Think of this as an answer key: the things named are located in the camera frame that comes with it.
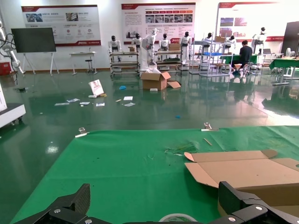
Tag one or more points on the thin wooden stick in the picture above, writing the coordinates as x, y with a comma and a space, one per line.
208, 141

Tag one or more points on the green table cloth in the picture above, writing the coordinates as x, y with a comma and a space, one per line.
116, 168

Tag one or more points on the wall poster with landscape photos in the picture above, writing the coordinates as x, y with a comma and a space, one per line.
257, 14

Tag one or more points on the cardboard box with round hole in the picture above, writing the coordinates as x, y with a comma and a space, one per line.
245, 170

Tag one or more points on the green covered table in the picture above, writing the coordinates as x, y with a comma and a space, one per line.
282, 63
227, 57

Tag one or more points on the silver binder clip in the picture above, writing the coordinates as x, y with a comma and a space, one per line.
81, 132
208, 126

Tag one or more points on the black stool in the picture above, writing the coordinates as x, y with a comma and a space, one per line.
88, 61

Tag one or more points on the metal workbench rack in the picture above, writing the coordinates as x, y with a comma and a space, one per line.
167, 61
123, 53

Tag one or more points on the black display on stand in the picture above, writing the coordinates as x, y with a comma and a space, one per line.
32, 39

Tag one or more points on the tall metal shelf rack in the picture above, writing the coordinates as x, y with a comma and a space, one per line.
210, 54

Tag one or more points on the clear plastic wrapper scrap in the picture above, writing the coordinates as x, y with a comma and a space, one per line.
184, 148

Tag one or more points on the clear tape roll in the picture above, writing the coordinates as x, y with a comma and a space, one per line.
191, 218

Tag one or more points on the wall poster with photo row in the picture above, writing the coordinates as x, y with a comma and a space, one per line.
158, 14

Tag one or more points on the large open cardboard carton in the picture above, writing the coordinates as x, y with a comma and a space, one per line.
151, 81

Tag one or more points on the red box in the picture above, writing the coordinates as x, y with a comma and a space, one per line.
4, 68

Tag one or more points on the white table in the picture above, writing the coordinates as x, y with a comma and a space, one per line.
83, 53

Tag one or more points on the wall poster with round icons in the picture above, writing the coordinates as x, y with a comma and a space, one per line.
60, 23

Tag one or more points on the white wrapped standing robot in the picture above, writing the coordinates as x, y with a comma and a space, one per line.
147, 51

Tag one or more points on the red white paper bag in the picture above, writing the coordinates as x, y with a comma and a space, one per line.
96, 87

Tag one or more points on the white wheeled cart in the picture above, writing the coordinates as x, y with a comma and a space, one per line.
11, 112

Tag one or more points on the black standing panel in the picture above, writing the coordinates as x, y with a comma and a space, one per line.
292, 35

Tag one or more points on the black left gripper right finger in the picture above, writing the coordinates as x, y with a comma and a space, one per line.
243, 207

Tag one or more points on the blue cloth scrap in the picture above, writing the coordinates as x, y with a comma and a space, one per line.
178, 116
123, 88

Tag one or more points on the seated person black shirt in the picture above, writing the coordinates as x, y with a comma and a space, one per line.
245, 52

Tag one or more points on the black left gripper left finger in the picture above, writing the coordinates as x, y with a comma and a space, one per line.
67, 210

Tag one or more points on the white industrial robot arm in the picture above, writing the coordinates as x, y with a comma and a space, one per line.
14, 60

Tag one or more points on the white humanoid robot black head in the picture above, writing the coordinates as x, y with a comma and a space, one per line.
137, 42
114, 44
260, 37
164, 43
186, 40
231, 40
208, 39

